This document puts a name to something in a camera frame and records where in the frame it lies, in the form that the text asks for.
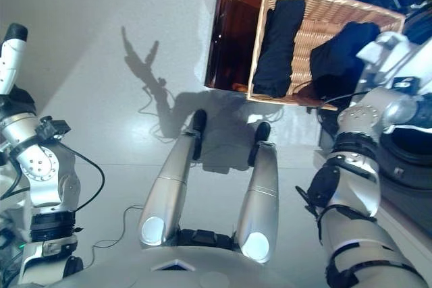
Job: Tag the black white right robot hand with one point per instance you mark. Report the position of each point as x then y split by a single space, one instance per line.
391 52

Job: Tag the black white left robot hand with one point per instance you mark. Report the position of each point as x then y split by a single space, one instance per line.
11 58

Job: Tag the navy blue garment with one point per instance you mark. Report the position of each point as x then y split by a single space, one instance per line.
337 62

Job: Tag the black garment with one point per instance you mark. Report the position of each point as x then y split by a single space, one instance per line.
280 52

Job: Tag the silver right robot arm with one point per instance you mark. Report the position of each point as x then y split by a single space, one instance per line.
354 183

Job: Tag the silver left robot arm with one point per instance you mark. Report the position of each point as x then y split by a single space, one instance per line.
47 173

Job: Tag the dark grey washing machine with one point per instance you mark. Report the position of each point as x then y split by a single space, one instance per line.
411 153

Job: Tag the wicker laundry basket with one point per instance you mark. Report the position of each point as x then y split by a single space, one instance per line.
320 31

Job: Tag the black right robot foot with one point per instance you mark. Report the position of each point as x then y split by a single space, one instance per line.
262 132

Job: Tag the black robot foot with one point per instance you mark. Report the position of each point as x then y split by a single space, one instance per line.
200 121
262 132

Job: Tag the small grey electronic box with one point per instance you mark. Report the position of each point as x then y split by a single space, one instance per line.
10 237

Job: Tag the silver right robot leg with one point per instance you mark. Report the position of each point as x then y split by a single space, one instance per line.
261 200

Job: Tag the silver robot leg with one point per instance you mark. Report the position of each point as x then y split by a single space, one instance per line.
168 193
261 200

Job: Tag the black left robot foot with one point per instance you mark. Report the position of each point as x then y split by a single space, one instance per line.
200 121

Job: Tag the silver left robot leg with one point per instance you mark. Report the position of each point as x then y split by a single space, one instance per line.
168 193

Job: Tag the black robot pelvis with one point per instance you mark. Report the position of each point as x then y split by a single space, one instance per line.
206 237

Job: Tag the grey robot torso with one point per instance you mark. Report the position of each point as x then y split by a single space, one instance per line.
189 267

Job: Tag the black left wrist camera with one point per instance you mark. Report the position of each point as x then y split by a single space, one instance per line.
54 127

